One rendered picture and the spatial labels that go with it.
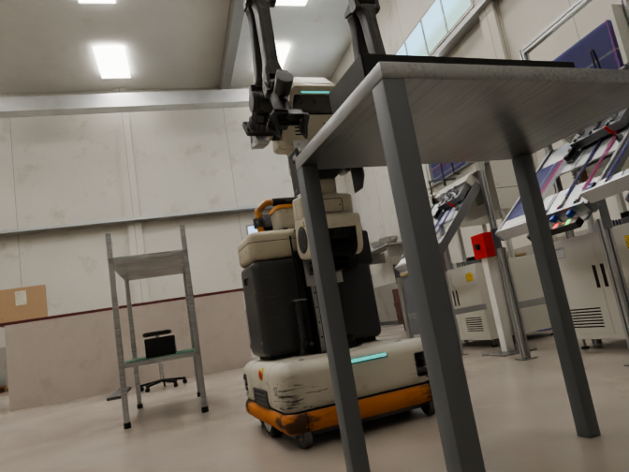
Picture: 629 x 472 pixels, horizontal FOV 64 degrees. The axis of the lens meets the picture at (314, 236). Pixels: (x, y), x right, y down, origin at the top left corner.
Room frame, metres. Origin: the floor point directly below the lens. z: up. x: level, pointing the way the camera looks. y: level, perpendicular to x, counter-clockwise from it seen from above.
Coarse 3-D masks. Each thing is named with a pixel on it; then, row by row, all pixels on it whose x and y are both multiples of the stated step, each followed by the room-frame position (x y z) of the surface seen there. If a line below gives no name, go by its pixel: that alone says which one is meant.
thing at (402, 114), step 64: (384, 64) 0.75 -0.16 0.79; (448, 64) 0.80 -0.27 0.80; (384, 128) 0.77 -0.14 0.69; (448, 128) 1.05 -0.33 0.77; (512, 128) 1.12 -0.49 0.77; (576, 128) 1.21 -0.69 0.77; (320, 192) 1.14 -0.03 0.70; (320, 256) 1.13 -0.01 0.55; (448, 320) 0.76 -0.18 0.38; (448, 384) 0.75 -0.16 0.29; (576, 384) 1.37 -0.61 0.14; (448, 448) 0.77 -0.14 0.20
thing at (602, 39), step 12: (600, 24) 2.43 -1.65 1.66; (588, 36) 2.51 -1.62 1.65; (600, 36) 2.45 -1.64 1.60; (612, 36) 2.39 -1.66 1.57; (576, 48) 2.60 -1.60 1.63; (588, 48) 2.53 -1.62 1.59; (600, 48) 2.46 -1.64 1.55; (612, 48) 2.40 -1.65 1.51; (564, 60) 2.69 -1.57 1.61; (576, 60) 2.62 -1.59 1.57; (588, 60) 2.55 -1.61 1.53; (600, 60) 2.48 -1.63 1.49; (612, 60) 2.42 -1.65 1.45
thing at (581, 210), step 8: (568, 208) 2.33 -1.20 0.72; (576, 208) 2.30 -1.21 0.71; (584, 208) 2.26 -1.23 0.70; (560, 216) 2.42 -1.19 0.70; (576, 216) 2.35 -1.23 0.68; (520, 224) 2.66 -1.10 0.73; (552, 224) 2.50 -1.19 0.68; (496, 232) 2.87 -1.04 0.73; (504, 232) 2.82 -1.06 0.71; (512, 232) 2.77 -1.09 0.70; (520, 232) 2.73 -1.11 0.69; (528, 232) 2.68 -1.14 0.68; (504, 240) 2.89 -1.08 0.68
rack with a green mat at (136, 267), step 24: (120, 264) 2.94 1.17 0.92; (144, 264) 3.09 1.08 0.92; (168, 264) 3.25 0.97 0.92; (192, 288) 2.96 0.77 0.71; (192, 312) 2.95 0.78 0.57; (120, 336) 2.84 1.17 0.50; (192, 336) 3.79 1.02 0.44; (120, 360) 2.83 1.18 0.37; (144, 360) 2.87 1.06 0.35; (168, 360) 2.91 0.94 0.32; (120, 384) 2.83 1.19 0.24
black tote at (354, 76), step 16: (352, 64) 0.96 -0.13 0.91; (368, 64) 0.93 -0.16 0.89; (464, 64) 1.01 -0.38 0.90; (480, 64) 1.03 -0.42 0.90; (496, 64) 1.04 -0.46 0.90; (512, 64) 1.06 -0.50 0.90; (528, 64) 1.08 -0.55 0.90; (544, 64) 1.10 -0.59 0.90; (560, 64) 1.12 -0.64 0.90; (352, 80) 0.97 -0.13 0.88; (336, 96) 1.05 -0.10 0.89
